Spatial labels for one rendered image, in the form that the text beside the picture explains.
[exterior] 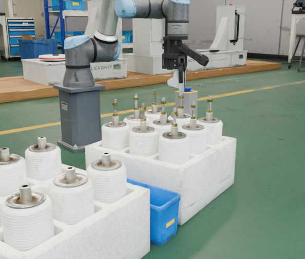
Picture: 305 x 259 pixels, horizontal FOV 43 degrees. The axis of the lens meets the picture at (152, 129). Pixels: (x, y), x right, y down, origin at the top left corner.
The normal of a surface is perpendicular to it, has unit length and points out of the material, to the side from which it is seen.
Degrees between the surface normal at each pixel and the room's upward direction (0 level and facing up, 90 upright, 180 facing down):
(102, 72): 90
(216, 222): 0
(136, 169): 90
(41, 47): 92
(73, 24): 90
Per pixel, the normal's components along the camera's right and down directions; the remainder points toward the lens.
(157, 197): -0.59, 0.18
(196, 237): 0.00, -0.96
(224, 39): 0.63, 0.21
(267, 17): -0.78, 0.17
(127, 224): 0.82, 0.15
